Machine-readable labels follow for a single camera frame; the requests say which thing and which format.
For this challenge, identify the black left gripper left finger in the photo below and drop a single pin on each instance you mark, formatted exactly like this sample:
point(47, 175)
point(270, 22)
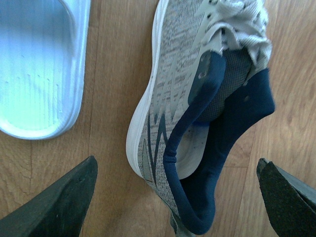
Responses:
point(59, 210)

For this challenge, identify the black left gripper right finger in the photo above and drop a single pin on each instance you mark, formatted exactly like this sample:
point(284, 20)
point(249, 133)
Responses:
point(290, 203)

